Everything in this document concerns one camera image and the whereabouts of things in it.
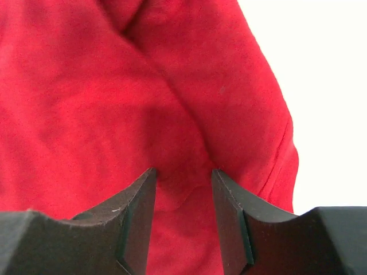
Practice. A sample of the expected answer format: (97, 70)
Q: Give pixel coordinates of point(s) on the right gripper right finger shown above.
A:
(257, 237)

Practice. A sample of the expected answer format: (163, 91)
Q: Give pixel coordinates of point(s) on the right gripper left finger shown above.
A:
(111, 238)

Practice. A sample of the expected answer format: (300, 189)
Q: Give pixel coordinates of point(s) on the red t shirt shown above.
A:
(93, 93)

